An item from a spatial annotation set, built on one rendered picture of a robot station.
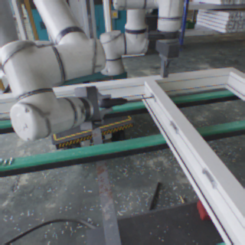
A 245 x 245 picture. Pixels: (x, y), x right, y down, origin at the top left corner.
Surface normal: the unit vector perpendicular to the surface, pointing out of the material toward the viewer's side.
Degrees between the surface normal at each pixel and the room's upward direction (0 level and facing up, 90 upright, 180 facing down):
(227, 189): 0
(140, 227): 0
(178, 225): 0
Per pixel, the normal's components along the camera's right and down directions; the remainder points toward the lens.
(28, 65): 0.40, -0.10
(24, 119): -0.31, 0.22
